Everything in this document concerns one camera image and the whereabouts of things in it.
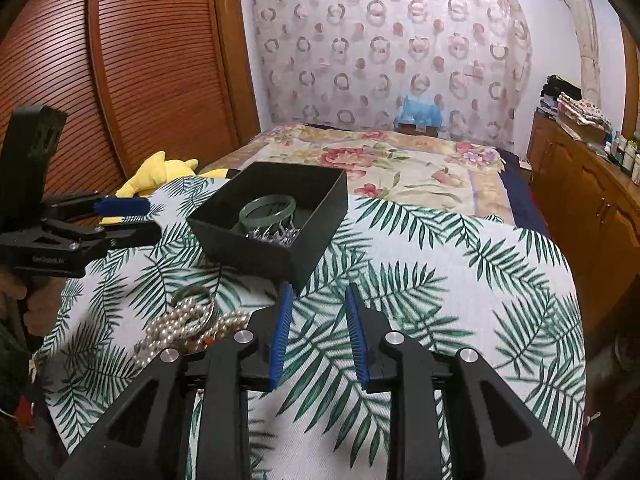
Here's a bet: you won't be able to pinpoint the person's left hand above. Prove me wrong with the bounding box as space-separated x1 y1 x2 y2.
0 265 45 352

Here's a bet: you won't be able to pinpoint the blue plastic bag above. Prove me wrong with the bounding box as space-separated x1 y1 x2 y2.
397 92 446 126

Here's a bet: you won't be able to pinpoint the white pearl necklace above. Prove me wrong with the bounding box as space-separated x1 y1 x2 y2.
134 297 251 367

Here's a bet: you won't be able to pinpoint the bronze green bracelet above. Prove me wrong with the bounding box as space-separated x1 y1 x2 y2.
170 286 219 333

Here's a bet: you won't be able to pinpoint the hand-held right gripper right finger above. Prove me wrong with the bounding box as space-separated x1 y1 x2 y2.
345 282 583 480

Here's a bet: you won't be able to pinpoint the row of bottles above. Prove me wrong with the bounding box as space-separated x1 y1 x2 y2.
602 130 640 186

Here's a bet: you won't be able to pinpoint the floral blanket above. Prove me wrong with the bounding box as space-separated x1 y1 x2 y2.
202 122 511 226

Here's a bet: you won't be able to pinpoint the silver hair comb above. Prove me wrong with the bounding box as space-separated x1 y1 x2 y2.
244 226 301 247

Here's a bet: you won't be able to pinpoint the flat cardboard box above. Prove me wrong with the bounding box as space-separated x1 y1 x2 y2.
557 110 608 144

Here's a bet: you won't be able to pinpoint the brown cardboard box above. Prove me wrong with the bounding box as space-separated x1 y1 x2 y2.
395 120 441 137

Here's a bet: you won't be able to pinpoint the wooden side cabinet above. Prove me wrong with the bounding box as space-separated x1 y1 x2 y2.
527 110 640 331

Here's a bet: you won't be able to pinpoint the circle pattern curtain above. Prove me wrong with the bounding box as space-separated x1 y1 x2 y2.
240 0 533 146

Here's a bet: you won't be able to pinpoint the folded floral cloth stack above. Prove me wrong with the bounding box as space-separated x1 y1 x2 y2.
556 91 613 131

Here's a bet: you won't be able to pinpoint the green jade bangle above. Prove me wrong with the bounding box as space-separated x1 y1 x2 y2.
239 195 297 233

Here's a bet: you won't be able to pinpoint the black jewelry box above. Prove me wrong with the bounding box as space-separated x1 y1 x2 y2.
186 161 349 295

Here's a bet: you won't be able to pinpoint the dark folded clothes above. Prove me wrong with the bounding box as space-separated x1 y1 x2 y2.
542 75 583 103

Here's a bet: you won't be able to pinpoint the wooden slatted wardrobe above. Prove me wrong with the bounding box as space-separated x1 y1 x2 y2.
0 0 261 211

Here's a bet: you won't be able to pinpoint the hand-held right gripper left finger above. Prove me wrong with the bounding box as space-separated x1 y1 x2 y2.
55 282 296 480

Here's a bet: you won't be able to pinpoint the dark blue bedsheet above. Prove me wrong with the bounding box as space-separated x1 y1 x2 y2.
480 147 551 241

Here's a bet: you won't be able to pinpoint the beige side curtain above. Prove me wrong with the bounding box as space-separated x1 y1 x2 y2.
564 0 601 106

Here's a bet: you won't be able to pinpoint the yellow plush toy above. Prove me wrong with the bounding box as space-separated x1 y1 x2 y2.
100 151 232 226

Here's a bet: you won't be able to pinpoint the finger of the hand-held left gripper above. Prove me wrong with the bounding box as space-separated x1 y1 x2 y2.
50 220 162 262
42 192 152 222

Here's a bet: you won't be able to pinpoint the green leaf print cloth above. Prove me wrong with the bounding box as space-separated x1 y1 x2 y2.
32 175 587 480

